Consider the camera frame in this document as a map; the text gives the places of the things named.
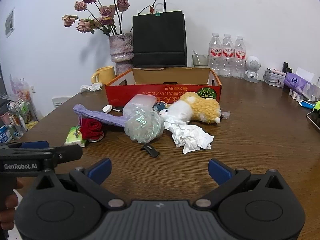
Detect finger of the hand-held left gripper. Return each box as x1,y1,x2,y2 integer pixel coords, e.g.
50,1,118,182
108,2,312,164
0,141,50,151
41,144,83,170

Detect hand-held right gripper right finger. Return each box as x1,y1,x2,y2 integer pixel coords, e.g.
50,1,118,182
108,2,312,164
192,158,285,209

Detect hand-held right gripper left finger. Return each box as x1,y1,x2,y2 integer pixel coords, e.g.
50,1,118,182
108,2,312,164
36,157,126,210

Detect red artificial rose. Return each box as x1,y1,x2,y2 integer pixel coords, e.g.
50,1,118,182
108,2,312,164
79,118,104,143

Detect purple knitted cloth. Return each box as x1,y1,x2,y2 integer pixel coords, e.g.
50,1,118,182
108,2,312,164
73,104,127,128

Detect clear iridescent plastic bag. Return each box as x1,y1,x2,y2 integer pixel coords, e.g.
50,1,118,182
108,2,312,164
124,102,165,143

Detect yellow and white plush toy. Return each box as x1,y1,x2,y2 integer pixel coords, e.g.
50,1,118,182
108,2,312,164
152,92,222,125

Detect translucent plastic container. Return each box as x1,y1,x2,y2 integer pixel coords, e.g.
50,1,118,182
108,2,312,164
124,94,156,119

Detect red cardboard box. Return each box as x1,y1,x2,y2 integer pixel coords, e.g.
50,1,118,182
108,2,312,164
104,67,222,107

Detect person's left hand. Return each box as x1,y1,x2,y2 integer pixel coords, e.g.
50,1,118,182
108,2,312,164
0,179,24,230

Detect pale green tissue packet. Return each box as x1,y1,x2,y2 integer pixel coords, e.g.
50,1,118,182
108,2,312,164
64,126,87,147

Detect cluttered storage rack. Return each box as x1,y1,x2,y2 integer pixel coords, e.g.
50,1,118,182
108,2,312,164
0,74,39,143

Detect small black clip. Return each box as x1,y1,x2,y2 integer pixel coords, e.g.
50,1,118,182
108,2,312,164
140,144,160,158

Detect small crumpled white tissue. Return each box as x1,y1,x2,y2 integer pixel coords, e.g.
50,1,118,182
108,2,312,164
80,82,103,92

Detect yellow mug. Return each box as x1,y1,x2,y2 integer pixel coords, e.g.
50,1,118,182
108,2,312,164
91,66,116,84

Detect grey tin box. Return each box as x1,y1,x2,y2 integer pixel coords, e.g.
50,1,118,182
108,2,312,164
264,68,287,88

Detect metal tray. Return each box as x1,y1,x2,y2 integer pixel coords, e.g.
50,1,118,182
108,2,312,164
307,111,320,133

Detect white robot figure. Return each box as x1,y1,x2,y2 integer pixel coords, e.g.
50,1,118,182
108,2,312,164
244,56,262,83

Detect clear glass cup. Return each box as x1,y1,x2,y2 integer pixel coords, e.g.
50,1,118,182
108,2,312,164
192,54,209,68

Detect pink mottled vase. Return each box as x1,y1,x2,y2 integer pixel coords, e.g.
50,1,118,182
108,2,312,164
109,33,134,77

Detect purple tissue pack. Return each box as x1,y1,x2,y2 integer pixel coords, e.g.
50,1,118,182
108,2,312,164
284,67,315,97

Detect clear plastic organizer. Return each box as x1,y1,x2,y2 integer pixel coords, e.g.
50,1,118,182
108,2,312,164
289,79,320,103

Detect black paper bag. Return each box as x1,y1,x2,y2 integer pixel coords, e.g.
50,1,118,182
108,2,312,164
132,0,187,68

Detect dried pink flowers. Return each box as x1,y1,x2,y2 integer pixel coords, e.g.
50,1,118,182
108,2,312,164
62,0,130,37

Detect wall photo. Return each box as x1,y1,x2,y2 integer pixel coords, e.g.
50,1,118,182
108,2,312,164
5,8,15,38

